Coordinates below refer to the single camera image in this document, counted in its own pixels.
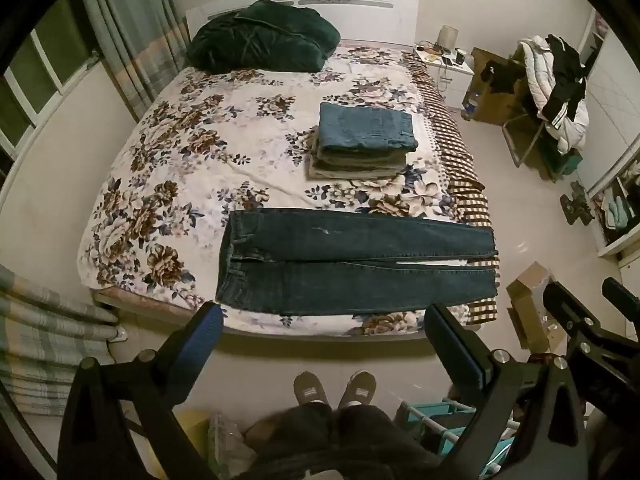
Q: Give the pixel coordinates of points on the black garment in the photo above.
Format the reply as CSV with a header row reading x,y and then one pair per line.
x,y
567,75

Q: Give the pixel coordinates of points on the folded grey pants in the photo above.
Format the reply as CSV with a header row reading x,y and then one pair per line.
x,y
350,172

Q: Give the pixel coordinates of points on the person's shoe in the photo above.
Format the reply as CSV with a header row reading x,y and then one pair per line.
x,y
310,390
357,389

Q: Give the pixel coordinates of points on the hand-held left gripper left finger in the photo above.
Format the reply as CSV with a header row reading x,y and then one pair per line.
x,y
207,330

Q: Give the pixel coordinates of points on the brown checked bed sheet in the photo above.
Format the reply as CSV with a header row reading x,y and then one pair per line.
x,y
450,150

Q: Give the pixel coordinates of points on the dark blue jeans pants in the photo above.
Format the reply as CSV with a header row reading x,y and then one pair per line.
x,y
350,240

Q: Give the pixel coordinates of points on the black floor object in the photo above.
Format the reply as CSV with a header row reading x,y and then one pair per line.
x,y
577,205

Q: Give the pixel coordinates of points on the person's right shoe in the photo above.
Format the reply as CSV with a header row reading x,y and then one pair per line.
x,y
357,389

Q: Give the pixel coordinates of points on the striped grey curtain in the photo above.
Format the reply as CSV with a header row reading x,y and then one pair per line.
x,y
130,50
45,335

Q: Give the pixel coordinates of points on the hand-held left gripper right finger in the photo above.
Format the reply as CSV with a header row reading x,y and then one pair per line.
x,y
450,345

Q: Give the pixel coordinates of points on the white framed window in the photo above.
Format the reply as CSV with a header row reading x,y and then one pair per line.
x,y
40,75

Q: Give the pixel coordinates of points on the metal folding chair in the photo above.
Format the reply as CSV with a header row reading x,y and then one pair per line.
x,y
525,132

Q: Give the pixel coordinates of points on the yellow object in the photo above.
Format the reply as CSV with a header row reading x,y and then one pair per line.
x,y
192,435

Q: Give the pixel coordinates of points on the small table lamp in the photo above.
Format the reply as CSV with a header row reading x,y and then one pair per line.
x,y
447,36

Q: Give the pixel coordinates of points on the chair piled with clothes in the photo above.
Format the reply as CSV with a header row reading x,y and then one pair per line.
x,y
537,80

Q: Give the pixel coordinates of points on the black cloth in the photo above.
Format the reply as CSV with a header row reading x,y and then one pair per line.
x,y
500,75

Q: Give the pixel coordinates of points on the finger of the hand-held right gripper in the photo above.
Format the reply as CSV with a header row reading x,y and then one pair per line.
x,y
622,292
570,310

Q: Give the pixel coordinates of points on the clear plastic bag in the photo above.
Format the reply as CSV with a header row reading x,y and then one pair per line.
x,y
227,445

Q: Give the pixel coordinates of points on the person's legs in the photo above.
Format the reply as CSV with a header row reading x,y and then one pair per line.
x,y
340,440

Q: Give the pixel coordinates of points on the white wardrobe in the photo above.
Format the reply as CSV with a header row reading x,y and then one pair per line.
x,y
612,100

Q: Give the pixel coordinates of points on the floral blanket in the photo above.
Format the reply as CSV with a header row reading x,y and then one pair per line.
x,y
200,160

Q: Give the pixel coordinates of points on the folded blue jeans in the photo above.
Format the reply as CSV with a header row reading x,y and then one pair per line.
x,y
365,125

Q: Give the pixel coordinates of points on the white bed headboard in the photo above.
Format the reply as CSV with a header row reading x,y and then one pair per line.
x,y
380,15

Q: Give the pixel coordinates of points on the grey bed base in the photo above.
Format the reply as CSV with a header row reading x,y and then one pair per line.
x,y
160,310

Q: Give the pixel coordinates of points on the person's left shoe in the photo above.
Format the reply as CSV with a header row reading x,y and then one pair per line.
x,y
310,390

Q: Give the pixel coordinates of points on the dark green quilt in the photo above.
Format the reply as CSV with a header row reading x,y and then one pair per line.
x,y
260,35

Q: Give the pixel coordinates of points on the white nightstand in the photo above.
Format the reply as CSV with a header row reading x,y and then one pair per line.
x,y
452,80

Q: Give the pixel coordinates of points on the open small cardboard box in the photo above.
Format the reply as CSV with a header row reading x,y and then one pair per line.
x,y
525,305

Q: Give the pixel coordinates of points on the green box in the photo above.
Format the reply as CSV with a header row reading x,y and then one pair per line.
x,y
567,165

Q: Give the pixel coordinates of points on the teal rack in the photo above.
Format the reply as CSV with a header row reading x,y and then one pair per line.
x,y
440,410

